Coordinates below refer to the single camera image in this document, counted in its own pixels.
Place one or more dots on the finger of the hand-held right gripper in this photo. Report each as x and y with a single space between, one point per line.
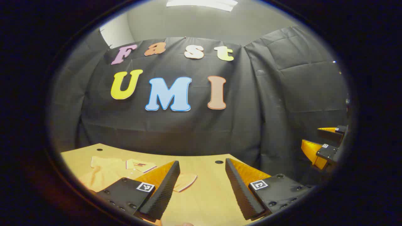
333 135
326 152

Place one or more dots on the ceiling light panel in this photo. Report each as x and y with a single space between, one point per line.
201 3

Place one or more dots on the black backdrop cloth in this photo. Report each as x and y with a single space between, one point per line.
220 131

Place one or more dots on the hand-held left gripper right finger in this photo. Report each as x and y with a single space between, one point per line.
240 191

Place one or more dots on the orange T-shirt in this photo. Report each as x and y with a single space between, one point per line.
106 172

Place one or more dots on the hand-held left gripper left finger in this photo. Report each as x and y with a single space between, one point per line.
163 194

